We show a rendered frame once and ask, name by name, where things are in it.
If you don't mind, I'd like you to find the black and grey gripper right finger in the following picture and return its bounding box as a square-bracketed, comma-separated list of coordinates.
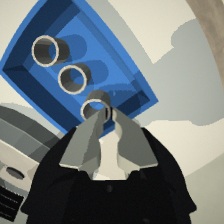
[111, 106, 197, 214]

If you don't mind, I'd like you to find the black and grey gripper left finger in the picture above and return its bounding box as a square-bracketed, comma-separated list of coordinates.
[20, 106, 108, 215]

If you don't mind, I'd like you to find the blue crate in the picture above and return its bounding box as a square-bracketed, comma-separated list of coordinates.
[0, 0, 159, 134]

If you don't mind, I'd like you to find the grey metal bushing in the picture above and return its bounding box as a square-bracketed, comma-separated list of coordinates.
[58, 63, 91, 94]
[81, 89, 111, 123]
[32, 35, 70, 67]

